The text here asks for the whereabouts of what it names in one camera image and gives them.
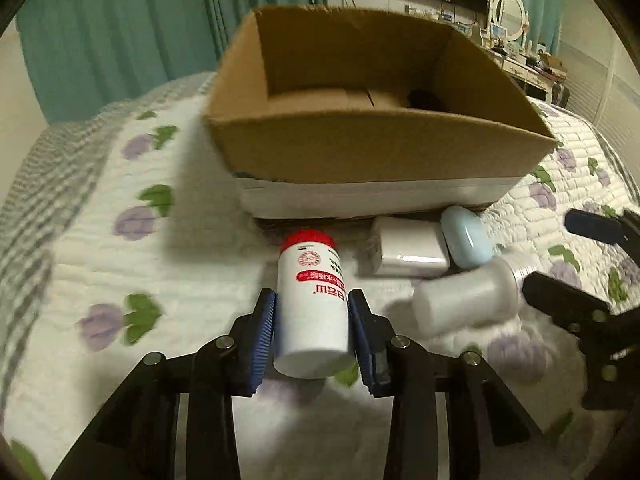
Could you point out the floral quilted blanket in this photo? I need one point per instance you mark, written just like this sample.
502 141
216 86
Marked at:
150 270

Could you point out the teal curtain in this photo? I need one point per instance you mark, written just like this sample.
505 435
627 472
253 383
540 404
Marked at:
165 15

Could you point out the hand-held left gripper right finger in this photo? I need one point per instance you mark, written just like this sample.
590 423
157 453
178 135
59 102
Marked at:
364 345

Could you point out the white plastic bottle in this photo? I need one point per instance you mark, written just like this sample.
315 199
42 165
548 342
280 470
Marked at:
470 297

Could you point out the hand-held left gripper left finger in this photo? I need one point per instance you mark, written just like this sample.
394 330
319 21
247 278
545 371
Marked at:
261 340

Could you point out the white red-capped pill bottle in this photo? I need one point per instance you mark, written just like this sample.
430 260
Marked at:
311 305

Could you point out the light blue oval case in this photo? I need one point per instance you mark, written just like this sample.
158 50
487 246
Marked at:
465 235

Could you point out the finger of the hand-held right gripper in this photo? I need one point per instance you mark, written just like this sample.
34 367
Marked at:
565 300
595 226

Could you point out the white square case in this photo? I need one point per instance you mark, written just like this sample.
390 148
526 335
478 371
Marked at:
407 250

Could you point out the cardboard box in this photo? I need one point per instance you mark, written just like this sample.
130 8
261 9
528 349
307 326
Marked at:
370 105

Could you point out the white dresser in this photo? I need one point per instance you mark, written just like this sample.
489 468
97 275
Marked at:
530 67

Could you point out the white round mirror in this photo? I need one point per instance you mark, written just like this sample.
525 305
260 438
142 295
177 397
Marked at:
509 11

